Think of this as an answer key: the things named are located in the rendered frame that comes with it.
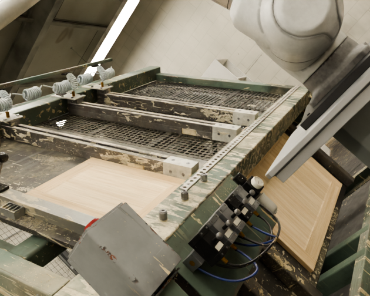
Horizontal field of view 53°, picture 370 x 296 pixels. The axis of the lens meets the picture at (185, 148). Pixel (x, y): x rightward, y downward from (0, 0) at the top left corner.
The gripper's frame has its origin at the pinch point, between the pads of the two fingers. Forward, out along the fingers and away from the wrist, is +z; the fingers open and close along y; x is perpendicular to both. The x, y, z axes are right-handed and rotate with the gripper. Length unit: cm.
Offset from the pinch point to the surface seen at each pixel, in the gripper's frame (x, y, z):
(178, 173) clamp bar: 38, 51, 12
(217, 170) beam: 45, 64, 10
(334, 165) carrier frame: 167, 93, 54
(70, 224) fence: -4.1, 37.6, 13.2
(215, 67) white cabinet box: 404, -99, 47
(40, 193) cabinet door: 5.7, 13.4, 13.7
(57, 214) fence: -3.3, 31.7, 11.6
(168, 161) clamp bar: 39, 46, 8
